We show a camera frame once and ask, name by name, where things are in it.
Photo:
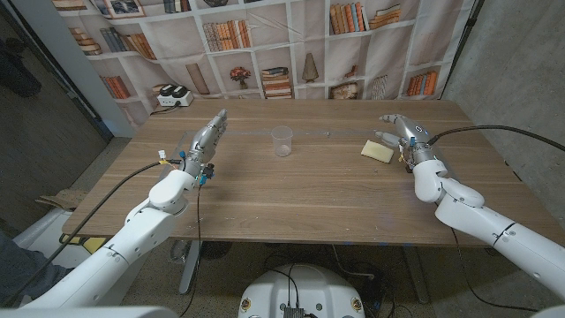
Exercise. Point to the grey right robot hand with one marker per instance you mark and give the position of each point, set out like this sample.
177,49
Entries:
417,137

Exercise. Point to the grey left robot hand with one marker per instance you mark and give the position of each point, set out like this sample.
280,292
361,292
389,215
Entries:
203,143

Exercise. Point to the yellow sponge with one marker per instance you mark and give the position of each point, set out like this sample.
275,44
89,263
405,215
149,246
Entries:
377,151

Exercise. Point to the clear plastic measuring cup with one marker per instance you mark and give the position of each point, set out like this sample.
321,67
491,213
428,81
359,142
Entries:
282,141

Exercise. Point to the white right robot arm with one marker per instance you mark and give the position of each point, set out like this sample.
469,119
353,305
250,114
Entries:
485,221

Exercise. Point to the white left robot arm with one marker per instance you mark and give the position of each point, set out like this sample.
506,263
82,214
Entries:
132,238

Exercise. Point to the white power strip, black plugs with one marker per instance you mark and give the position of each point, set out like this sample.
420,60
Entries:
174,98

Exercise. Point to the black round floor object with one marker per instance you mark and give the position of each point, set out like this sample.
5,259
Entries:
216,249

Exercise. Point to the black backdrop stand pole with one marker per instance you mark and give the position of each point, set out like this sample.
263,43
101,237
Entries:
463,40

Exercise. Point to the printed bookshelf backdrop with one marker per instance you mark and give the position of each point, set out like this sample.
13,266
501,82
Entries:
282,53

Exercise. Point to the grey table leg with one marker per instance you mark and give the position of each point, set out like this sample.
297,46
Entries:
189,269
416,274

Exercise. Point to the yellow and black floor item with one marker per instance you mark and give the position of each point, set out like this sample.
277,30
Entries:
95,243

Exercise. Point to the brown cardboard piece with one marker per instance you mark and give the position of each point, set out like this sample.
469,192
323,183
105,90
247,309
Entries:
62,199

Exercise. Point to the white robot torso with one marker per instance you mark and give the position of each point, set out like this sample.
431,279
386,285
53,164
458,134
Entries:
304,287

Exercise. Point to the white curved floor housing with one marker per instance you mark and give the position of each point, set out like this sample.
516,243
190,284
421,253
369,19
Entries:
39,234

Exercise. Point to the person in dark clothes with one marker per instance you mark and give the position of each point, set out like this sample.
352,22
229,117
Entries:
17,265

